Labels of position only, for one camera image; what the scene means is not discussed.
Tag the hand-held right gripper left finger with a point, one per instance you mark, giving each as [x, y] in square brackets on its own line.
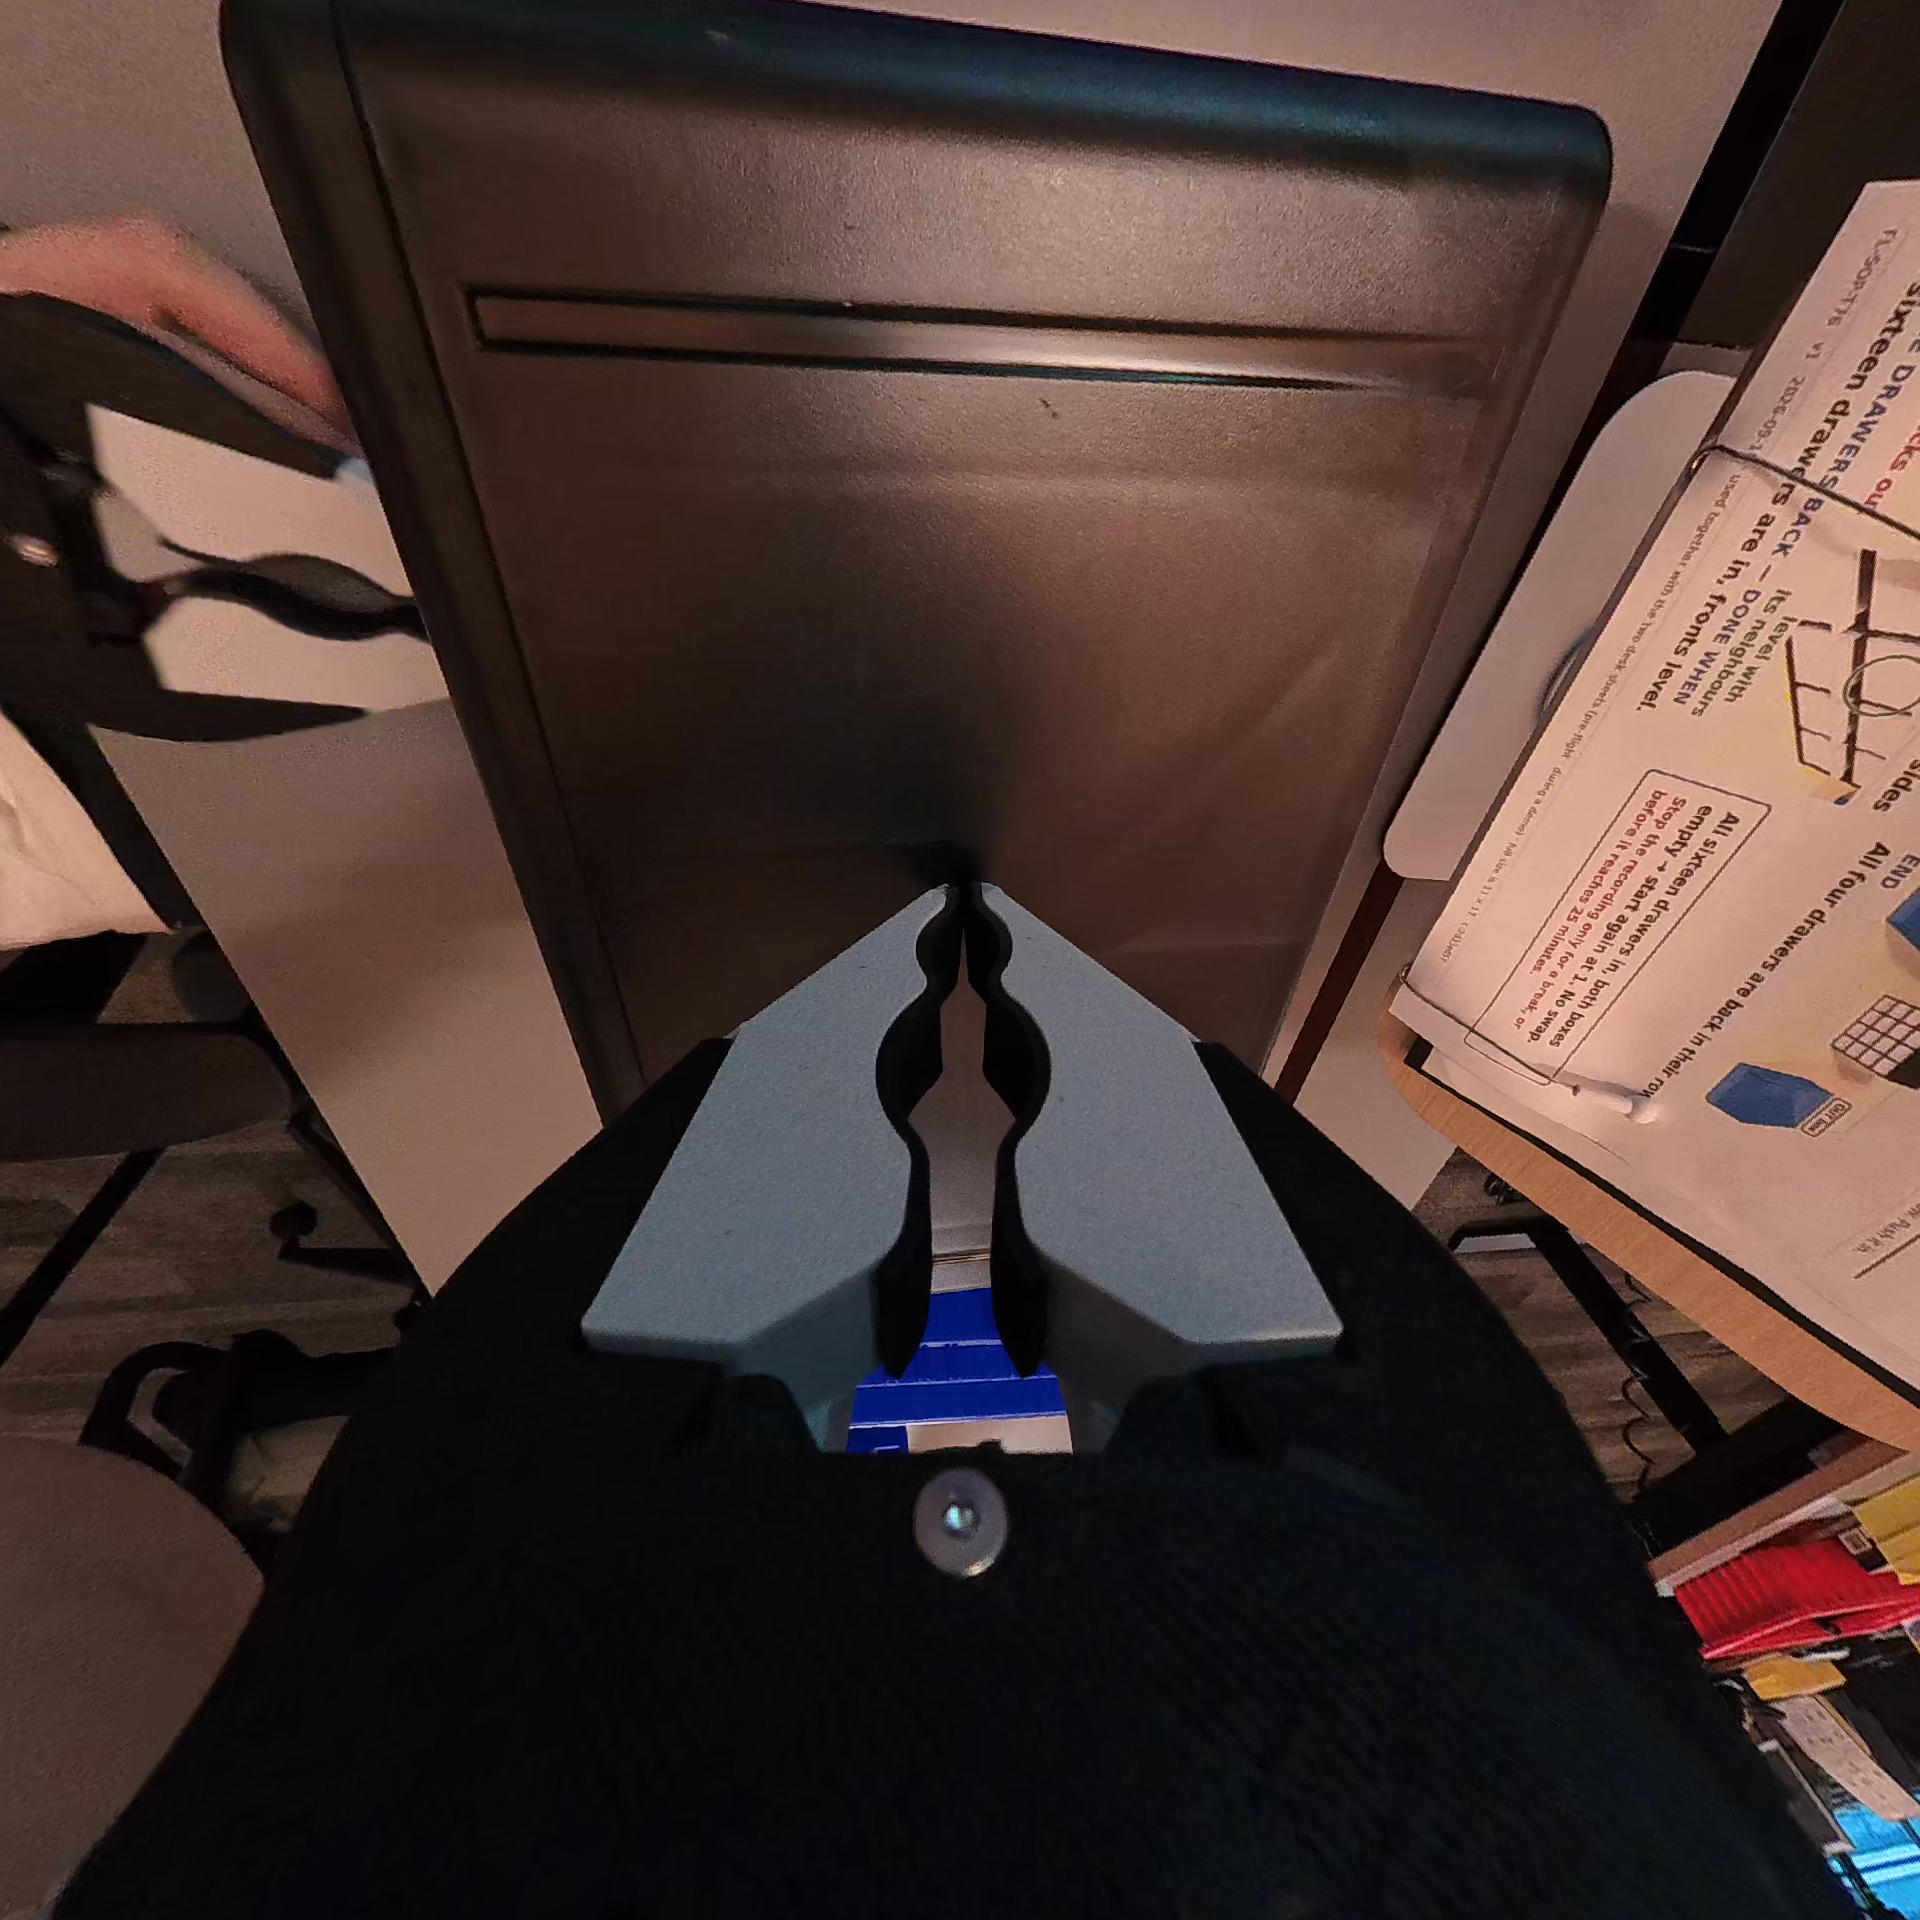
[764, 1214]

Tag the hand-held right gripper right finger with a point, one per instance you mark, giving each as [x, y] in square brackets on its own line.
[1155, 1214]

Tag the black metal drawer cabinet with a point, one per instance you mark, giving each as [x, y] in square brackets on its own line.
[975, 599]

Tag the black desk leg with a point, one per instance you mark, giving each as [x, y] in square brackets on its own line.
[1622, 1319]

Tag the person's left hand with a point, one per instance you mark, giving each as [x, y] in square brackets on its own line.
[165, 301]

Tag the blue plastic drawer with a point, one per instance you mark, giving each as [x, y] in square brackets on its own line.
[955, 1389]

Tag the black office chair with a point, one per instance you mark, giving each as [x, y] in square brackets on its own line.
[165, 1081]

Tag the wooden board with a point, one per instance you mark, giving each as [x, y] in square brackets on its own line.
[1651, 1261]

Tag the printed instruction sheet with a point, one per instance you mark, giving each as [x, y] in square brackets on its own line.
[1710, 932]

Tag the white rounded panel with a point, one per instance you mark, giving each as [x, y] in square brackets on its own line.
[1547, 629]

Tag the grey round seat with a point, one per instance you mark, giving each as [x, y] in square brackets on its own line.
[105, 1651]

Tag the black elastic band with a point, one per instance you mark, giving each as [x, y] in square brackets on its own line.
[1799, 489]

